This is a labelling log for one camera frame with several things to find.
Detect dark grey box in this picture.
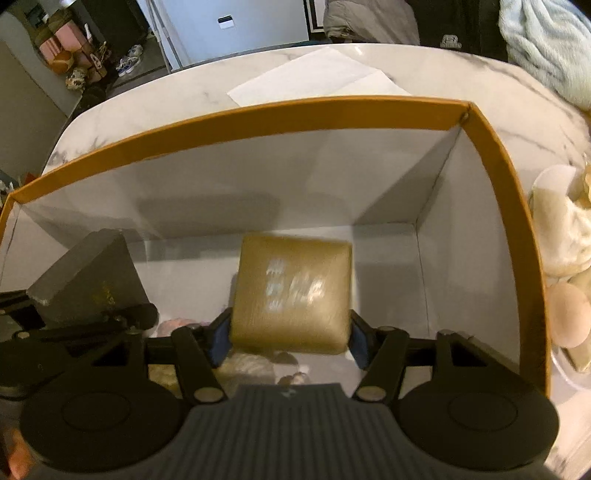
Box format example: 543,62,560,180
27,229,155,326

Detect orange cardboard box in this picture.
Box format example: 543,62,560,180
0,95,555,402

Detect white sneakers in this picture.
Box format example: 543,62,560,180
115,44,145,77

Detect white paper sheet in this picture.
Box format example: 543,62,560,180
227,46,411,108

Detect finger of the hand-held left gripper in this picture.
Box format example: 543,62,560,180
11,302,158,344
0,288,34,326

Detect brown egg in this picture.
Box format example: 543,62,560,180
549,281,591,348

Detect gold square box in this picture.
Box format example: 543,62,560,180
231,234,354,355

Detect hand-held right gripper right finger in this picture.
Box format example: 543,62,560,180
348,309,499,403

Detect grey padded jacket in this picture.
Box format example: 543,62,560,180
323,0,421,46

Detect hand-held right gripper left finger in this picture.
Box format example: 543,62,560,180
90,307,234,405

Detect white bowl with dumpling wrappers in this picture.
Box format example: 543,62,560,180
529,164,591,278

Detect dark jacket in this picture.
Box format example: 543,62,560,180
406,0,509,62

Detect pink storage box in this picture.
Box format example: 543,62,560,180
38,24,88,65

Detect white cabinet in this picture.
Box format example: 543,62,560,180
150,0,310,72

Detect light blue fluffy towel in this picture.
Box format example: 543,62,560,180
499,0,591,110

